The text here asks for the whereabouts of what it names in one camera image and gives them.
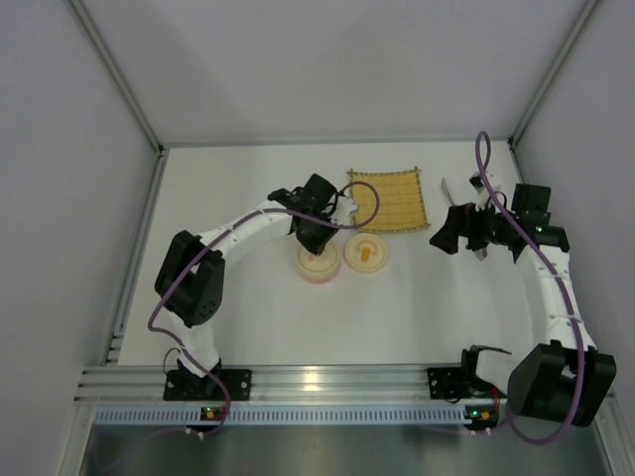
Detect cream lid with pink handle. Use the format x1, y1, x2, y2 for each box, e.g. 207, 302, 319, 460
296, 242, 341, 270

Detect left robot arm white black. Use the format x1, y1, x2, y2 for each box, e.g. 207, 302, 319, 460
155, 174, 342, 388

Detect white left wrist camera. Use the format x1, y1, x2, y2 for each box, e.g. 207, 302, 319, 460
331, 196, 359, 226

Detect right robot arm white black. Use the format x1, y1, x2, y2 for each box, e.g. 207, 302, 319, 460
430, 183, 617, 427

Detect left upright frame post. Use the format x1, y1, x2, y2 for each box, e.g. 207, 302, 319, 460
63, 0, 166, 155

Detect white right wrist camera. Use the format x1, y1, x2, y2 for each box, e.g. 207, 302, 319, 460
469, 172, 502, 211

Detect aluminium frame rail front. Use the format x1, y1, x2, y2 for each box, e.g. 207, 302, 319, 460
73, 362, 616, 406

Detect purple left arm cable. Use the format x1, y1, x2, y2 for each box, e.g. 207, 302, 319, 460
147, 181, 381, 437

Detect bamboo mat green edge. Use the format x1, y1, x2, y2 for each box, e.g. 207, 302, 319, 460
348, 167, 430, 233

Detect metal tongs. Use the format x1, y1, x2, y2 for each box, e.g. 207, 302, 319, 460
441, 178, 488, 261

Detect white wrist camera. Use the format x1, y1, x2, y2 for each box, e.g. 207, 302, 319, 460
331, 196, 359, 226
469, 172, 502, 211

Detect upright frame post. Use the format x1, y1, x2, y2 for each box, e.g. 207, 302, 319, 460
507, 0, 604, 151
63, 0, 166, 155

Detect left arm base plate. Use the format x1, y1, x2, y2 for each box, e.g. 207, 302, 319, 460
163, 369, 252, 402

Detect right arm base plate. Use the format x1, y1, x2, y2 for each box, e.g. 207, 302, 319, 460
427, 366, 495, 403

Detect cream lid with orange handle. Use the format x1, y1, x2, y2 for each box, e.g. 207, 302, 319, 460
344, 233, 389, 274

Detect slotted grey cable duct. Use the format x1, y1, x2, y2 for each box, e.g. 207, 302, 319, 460
91, 402, 596, 426

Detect pink bowl white inside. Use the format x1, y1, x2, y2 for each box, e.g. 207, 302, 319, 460
299, 266, 340, 285

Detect right upright frame post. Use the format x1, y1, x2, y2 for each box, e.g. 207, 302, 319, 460
507, 0, 604, 151

